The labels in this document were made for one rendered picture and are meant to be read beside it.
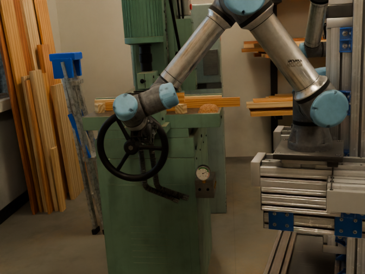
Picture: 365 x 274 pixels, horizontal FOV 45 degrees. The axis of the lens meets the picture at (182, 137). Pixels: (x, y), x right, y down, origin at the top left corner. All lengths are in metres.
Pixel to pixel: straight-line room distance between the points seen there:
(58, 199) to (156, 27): 1.83
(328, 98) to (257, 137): 3.13
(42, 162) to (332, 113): 2.38
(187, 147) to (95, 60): 2.77
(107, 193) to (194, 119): 0.53
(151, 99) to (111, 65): 3.18
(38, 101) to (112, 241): 1.47
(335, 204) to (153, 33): 1.03
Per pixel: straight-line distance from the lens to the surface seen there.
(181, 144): 1.88
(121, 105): 1.32
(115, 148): 1.95
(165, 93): 1.32
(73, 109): 2.78
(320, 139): 1.54
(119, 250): 2.13
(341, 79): 1.75
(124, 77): 4.47
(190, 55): 1.44
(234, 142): 4.47
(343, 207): 1.46
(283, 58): 1.35
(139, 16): 1.94
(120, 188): 2.00
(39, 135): 3.32
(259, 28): 1.33
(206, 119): 1.85
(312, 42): 2.22
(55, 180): 3.37
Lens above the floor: 1.22
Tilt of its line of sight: 13 degrees down
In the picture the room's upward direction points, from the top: 3 degrees counter-clockwise
